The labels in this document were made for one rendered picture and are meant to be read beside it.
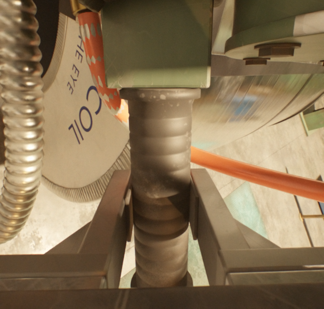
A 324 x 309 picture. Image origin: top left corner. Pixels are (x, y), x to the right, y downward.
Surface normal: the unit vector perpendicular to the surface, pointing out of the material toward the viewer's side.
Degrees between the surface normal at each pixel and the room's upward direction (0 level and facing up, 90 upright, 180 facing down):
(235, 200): 0
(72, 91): 90
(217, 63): 47
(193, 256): 0
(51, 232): 0
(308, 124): 90
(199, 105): 54
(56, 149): 90
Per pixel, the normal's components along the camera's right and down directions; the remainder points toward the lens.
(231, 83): 0.66, 0.58
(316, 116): -0.69, 0.22
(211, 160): -0.29, -0.27
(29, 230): 0.65, -0.24
